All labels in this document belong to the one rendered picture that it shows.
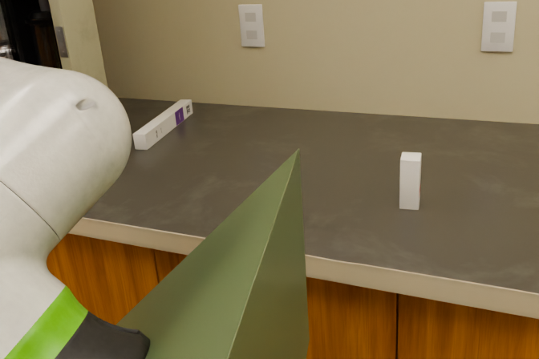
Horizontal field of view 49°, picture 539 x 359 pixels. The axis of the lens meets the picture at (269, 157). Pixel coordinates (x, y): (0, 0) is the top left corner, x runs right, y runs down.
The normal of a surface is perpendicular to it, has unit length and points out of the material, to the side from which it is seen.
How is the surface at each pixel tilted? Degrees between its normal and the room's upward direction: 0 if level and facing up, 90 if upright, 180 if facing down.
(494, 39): 90
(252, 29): 90
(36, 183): 73
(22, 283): 46
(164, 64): 90
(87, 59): 90
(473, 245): 0
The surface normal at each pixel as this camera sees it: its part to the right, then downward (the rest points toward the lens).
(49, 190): 0.69, 0.13
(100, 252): -0.39, 0.37
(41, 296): 0.66, -0.66
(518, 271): -0.07, -0.92
